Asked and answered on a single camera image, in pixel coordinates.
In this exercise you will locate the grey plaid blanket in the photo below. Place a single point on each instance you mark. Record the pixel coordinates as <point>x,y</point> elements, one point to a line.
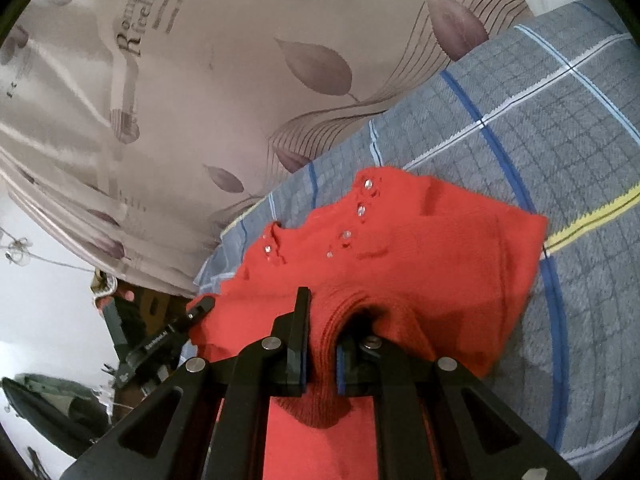
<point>550,135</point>

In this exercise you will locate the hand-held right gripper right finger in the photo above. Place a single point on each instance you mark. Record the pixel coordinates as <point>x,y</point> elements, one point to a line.
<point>341,367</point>

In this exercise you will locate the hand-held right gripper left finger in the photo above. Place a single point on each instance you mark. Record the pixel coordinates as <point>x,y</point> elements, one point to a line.
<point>301,360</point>

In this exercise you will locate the red knit sweater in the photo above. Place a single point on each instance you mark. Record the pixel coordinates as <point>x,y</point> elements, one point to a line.
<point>425,270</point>

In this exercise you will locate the beige leaf print curtain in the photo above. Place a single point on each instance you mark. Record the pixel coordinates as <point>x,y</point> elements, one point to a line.
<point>200,110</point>

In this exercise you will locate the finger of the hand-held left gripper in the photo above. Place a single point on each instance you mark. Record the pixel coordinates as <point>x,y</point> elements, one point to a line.
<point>201,306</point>

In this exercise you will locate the dark green cloth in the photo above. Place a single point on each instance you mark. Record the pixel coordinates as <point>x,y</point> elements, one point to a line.
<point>50,405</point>

